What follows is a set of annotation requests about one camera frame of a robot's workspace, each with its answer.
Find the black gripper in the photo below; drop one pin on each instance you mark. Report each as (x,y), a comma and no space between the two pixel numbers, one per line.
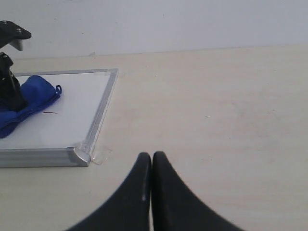
(10,91)

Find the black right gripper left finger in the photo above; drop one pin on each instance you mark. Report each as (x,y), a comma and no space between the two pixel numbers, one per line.
(127,209)

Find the clear tape front right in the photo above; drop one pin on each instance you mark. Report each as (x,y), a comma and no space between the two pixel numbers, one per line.
(102,156)

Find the white board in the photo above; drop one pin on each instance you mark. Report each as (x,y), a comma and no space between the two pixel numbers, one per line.
(65,133)

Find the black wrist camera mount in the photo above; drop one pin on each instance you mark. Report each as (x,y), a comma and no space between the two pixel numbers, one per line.
(13,34)

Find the blue cloth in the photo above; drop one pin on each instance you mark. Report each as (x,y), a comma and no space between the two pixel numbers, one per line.
(38,93)

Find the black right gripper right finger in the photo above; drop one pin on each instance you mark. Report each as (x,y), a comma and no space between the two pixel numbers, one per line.
(175,207)

